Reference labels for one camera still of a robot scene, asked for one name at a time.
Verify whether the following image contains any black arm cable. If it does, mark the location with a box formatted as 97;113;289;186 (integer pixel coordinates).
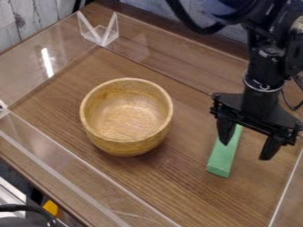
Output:
164;0;253;35

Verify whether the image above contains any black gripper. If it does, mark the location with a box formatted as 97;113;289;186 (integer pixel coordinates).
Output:
211;87;303;160

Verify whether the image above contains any green rectangular block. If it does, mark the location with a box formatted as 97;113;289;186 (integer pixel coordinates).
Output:
205;126;243;178

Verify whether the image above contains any clear acrylic corner bracket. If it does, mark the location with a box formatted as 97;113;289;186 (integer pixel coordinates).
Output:
76;12;120;47

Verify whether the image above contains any yellow and black device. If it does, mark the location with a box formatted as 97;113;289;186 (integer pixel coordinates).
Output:
42;200;70;227

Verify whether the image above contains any clear acrylic tray wall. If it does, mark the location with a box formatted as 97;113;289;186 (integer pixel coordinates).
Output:
0;101;181;227

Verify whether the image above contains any brown wooden bowl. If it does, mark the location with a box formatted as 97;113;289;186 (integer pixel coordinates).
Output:
78;77;173;157

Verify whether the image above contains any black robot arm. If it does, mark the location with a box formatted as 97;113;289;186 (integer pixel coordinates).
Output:
209;0;303;160

